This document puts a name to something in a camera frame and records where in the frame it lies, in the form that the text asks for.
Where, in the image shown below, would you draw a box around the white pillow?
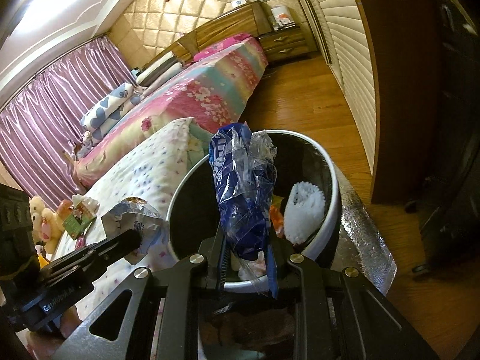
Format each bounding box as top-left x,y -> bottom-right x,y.
136,62 -> 184,85

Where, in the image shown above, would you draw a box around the wooden nightstand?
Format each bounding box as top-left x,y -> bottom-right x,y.
259,26 -> 319,62

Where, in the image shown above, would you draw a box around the white wrapper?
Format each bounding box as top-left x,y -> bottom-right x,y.
101,197 -> 171,265

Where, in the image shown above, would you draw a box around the striped pillow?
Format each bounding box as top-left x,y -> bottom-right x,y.
140,53 -> 177,79

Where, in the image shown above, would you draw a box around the small stuffed toys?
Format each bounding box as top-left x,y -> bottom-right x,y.
77,131 -> 94,158

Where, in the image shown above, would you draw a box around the silver foil sheet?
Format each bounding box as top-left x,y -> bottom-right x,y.
315,165 -> 397,297

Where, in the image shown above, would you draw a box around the purple curtain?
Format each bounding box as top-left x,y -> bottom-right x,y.
0,37 -> 132,211

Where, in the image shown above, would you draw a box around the large white foam block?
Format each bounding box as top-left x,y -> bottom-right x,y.
284,181 -> 326,244

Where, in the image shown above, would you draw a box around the white trash bin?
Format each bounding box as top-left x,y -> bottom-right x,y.
165,130 -> 343,293

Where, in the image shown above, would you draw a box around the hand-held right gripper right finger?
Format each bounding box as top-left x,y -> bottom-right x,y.
267,238 -> 439,360

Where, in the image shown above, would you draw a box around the wooden headboard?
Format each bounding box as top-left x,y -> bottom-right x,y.
148,1 -> 271,72

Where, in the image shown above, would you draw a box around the white and orange box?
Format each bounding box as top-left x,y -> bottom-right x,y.
270,5 -> 295,31

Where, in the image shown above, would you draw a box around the pink floral pillow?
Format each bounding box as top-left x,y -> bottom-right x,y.
193,34 -> 256,62

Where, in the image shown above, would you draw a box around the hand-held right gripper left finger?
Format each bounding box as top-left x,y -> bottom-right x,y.
64,229 -> 233,360

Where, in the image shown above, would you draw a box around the cream teddy bear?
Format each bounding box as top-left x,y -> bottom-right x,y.
29,195 -> 64,254

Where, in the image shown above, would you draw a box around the blue heart pillows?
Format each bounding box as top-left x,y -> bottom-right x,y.
80,82 -> 134,130

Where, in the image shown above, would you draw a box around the black suitcase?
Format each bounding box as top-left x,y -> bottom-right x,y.
409,0 -> 480,274

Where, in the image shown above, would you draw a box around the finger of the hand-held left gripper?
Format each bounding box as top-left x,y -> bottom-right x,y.
39,229 -> 142,284

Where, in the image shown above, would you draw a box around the bed with floral sheet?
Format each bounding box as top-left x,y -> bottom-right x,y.
73,37 -> 269,188

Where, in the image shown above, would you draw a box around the green tissue box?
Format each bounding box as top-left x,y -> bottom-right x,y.
62,194 -> 100,241

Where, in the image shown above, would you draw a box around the louvered sliding door wardrobe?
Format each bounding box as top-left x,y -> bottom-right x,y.
281,0 -> 443,205

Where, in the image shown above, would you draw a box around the folded heart print quilt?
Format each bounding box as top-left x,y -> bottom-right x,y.
90,95 -> 145,143

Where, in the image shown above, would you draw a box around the blue plastic bag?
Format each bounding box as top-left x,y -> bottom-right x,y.
209,122 -> 279,297

